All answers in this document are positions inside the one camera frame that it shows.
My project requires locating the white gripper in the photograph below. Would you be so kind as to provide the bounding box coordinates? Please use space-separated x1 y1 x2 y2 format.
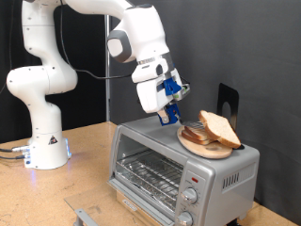
131 58 182 124

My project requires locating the metal spatula with blue block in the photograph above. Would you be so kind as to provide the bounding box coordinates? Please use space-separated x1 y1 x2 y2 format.
157 103 206 131

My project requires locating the glass oven door with handle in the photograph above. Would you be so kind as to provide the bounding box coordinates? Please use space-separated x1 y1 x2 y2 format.
64 178 167 226

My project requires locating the silver oven knob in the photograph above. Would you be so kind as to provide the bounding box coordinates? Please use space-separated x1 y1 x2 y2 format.
175 210 194 226
181 186 199 205

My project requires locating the silver toaster oven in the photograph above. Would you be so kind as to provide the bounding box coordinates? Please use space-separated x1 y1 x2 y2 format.
107 113 261 226

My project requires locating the round wooden board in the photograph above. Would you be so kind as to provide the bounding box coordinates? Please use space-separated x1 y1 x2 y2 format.
177 125 233 159

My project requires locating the black metal bookend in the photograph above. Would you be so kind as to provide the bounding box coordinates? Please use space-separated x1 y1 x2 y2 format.
216 83 246 151

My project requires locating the grey fabric backdrop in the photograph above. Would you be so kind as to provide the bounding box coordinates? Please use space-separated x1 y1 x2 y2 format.
111 0 301 225

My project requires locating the black fabric backdrop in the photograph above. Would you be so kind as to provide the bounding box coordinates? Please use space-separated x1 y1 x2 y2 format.
0 0 109 144

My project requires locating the white wrist camera blue mount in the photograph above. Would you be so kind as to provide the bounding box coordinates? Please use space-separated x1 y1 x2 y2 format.
163 69 191 102

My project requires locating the wire oven rack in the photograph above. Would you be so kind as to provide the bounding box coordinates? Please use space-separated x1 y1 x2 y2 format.
116 149 184 210

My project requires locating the black camera cable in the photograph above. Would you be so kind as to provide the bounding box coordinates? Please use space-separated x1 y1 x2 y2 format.
58 0 191 87

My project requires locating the robot base cable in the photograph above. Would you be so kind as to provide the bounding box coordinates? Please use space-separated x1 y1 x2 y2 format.
0 144 31 153
0 153 26 160

